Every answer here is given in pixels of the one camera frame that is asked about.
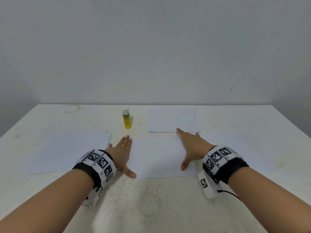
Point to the black marker wristband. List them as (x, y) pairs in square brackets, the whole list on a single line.
[(95, 167), (224, 163)]

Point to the person's left hand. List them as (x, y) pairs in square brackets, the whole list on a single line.
[(119, 153)]

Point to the person's right hand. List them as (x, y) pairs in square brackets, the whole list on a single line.
[(198, 147)]

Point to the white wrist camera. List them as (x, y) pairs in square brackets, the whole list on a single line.
[(206, 185), (92, 196)]

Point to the person's right forearm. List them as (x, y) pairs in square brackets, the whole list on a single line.
[(274, 201)]

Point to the yellow glue stick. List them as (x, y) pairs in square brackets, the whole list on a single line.
[(127, 119)]

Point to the stack of white paper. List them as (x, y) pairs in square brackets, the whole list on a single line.
[(68, 152), (250, 143)]

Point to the person's left forearm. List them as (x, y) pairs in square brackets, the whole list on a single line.
[(41, 206)]

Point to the glued white paper sheet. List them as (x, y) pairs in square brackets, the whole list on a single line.
[(172, 118), (155, 157)]

